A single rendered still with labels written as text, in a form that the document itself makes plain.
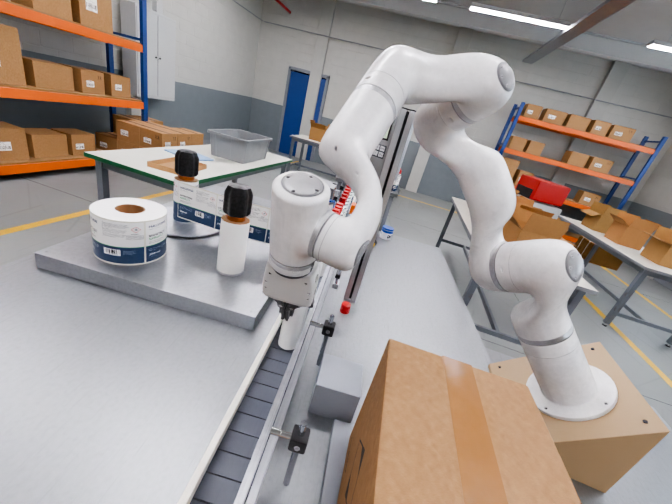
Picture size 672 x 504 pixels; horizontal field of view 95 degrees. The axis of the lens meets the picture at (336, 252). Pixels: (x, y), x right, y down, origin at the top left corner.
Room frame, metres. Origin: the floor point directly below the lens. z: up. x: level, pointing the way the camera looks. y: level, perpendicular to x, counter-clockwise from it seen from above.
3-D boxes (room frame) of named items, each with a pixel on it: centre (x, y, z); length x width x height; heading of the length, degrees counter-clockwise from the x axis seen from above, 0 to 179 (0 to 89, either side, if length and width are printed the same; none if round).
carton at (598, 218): (4.80, -3.70, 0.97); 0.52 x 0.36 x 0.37; 85
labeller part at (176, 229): (1.16, 0.64, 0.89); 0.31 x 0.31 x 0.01
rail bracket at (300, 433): (0.34, 0.00, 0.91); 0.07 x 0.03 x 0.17; 88
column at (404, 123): (1.00, -0.10, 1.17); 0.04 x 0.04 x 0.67; 88
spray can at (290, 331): (0.62, 0.06, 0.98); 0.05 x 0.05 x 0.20
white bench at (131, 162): (2.85, 1.29, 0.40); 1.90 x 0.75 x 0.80; 172
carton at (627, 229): (4.19, -3.60, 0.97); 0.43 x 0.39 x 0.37; 79
